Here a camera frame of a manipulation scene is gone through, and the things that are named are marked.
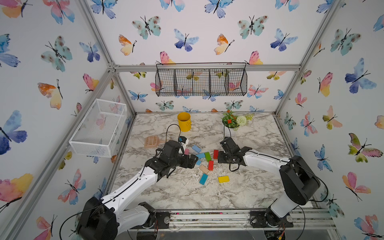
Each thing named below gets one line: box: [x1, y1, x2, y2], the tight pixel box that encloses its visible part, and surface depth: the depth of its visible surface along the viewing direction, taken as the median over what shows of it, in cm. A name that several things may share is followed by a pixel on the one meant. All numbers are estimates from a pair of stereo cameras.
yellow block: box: [218, 175, 230, 183], surface depth 89 cm
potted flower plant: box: [221, 110, 254, 136], surface depth 98 cm
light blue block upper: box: [192, 145, 202, 153], surface depth 102 cm
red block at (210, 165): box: [208, 160, 214, 171], surface depth 94 cm
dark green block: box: [204, 151, 212, 162], surface depth 98 cm
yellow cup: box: [177, 112, 192, 132], surface depth 107 cm
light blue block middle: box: [195, 153, 206, 159], surface depth 98 cm
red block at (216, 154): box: [213, 149, 219, 159], surface depth 100 cm
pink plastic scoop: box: [144, 136, 159, 148], surface depth 105 cm
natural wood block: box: [199, 164, 210, 175], surface depth 93 cm
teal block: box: [199, 173, 209, 185], surface depth 88 cm
